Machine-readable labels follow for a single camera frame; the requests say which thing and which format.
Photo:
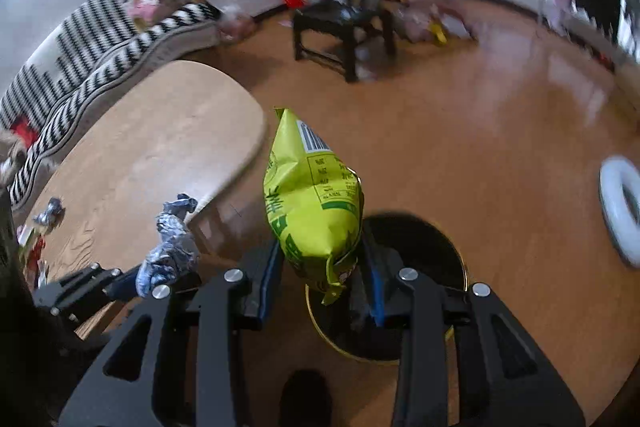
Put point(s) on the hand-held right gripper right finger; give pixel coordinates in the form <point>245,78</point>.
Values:
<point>376,302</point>

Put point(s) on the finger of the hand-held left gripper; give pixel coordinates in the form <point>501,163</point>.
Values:
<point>75,282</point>
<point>120,289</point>

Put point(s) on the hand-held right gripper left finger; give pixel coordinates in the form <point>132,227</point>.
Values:
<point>267,287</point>

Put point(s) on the pink printed cushion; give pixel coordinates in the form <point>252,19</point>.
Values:
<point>147,4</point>

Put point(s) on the black bin with yellow rim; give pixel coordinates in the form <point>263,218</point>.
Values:
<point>420,247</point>

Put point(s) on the red cloth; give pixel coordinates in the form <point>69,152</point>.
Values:
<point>25,129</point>

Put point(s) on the person's dark shoe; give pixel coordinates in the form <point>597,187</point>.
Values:
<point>305,399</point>

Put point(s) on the small blue white wrapper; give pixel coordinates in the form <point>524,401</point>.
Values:
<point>50,212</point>

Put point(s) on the black white striped sofa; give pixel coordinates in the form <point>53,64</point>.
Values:
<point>90,42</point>

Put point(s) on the black wooden stool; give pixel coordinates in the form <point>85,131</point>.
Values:
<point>345,32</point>

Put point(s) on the yellow green snack bag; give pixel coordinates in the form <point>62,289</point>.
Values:
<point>310,197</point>

